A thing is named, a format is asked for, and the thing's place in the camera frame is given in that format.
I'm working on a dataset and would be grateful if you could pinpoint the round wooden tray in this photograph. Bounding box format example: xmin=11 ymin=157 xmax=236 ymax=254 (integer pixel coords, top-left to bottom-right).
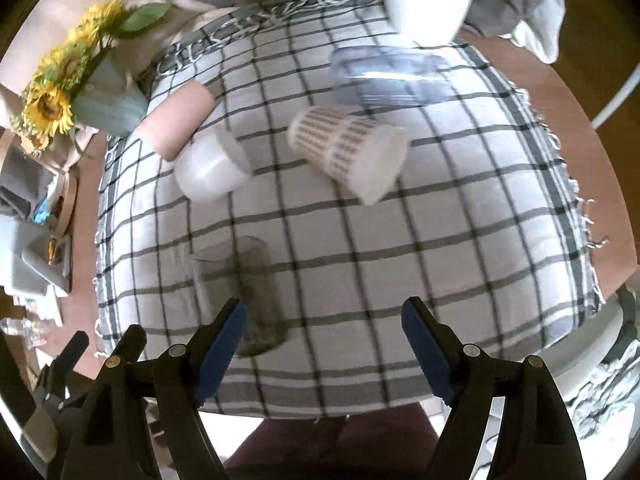
xmin=50 ymin=171 xmax=78 ymax=238

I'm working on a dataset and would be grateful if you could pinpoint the pink curtain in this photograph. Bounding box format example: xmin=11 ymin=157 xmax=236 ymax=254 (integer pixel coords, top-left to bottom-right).
xmin=1 ymin=0 xmax=239 ymax=125

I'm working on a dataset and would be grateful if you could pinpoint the smoky grey transparent cup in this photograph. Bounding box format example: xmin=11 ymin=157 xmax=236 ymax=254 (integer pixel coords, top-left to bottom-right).
xmin=192 ymin=235 xmax=288 ymax=358

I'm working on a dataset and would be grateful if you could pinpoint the pink plastic cup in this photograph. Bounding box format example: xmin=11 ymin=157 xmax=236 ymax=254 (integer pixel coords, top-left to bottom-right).
xmin=134 ymin=80 xmax=215 ymax=162

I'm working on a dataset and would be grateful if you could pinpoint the clear bluish plastic cup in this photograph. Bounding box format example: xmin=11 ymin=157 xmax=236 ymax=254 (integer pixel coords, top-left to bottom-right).
xmin=330 ymin=46 xmax=454 ymax=106

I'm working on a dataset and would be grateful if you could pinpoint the black clamp handle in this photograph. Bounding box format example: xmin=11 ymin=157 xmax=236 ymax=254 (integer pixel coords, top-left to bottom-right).
xmin=0 ymin=323 xmax=149 ymax=466

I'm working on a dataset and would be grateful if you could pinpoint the grey plaid tablecloth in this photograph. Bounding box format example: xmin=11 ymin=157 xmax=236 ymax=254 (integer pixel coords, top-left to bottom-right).
xmin=94 ymin=0 xmax=603 ymax=418

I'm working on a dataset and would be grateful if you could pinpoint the white plastic cup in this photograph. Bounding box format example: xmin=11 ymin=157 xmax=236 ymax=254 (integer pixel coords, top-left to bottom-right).
xmin=174 ymin=127 xmax=253 ymax=204

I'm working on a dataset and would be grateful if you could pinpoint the white curved tube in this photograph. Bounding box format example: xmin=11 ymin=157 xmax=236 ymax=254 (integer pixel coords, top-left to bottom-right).
xmin=591 ymin=64 xmax=640 ymax=130

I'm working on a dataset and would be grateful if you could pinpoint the brown checked paper cup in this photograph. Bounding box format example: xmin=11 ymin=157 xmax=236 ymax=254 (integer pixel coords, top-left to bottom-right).
xmin=288 ymin=106 xmax=410 ymax=206

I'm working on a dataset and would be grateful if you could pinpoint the light blue ribbed vase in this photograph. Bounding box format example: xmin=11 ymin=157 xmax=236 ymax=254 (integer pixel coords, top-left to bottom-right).
xmin=72 ymin=52 xmax=149 ymax=138

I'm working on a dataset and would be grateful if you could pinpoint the yellow sunflower bouquet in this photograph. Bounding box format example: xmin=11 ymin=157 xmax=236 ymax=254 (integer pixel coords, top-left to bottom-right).
xmin=10 ymin=0 xmax=171 ymax=156

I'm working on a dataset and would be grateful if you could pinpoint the white box device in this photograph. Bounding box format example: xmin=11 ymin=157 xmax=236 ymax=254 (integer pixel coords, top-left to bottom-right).
xmin=1 ymin=214 xmax=72 ymax=298

